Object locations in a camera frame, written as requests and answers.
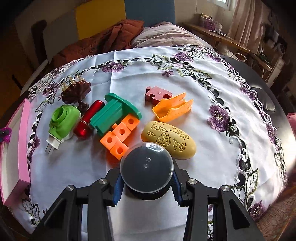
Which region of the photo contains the green plastic spool stand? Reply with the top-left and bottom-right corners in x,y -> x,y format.
90,93 -> 142,137

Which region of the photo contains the orange cube block cluster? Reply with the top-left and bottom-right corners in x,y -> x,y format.
100,114 -> 140,161

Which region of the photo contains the purple plastic cup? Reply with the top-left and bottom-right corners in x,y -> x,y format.
0,127 -> 12,143

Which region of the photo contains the orange plastic scoop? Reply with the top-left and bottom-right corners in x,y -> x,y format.
152,92 -> 194,123

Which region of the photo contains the red puzzle piece block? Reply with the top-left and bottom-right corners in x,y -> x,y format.
145,86 -> 173,105

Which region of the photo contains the pink cushion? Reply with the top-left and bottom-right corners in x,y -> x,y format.
287,113 -> 296,136

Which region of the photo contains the green plug-in night light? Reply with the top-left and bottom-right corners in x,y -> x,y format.
45,104 -> 81,154

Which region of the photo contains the rust brown jacket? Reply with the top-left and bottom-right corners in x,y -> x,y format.
51,20 -> 144,68

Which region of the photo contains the pink beige curtain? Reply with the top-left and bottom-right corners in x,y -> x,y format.
228,0 -> 268,54

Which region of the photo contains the yellow embossed oval soap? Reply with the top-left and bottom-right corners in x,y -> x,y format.
140,121 -> 197,160

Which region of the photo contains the wooden side table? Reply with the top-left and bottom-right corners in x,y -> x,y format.
183,23 -> 272,72

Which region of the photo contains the black round table edge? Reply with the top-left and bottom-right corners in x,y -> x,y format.
221,55 -> 295,176

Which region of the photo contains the purple box on table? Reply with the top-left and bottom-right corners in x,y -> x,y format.
199,14 -> 222,32

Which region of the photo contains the pink white tray box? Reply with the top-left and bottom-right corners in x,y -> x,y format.
1,99 -> 31,206

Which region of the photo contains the grey yellow blue headboard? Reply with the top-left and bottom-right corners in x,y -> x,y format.
43,0 -> 176,63

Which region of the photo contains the red metallic cylinder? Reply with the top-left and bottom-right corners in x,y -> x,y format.
73,100 -> 105,140

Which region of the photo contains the pink grey pillow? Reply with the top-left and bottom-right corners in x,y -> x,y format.
131,22 -> 213,49

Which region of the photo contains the white framed window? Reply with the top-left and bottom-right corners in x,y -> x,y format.
207,0 -> 236,11

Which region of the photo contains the white embroidered floral tablecloth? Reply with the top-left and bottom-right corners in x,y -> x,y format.
10,46 -> 288,232

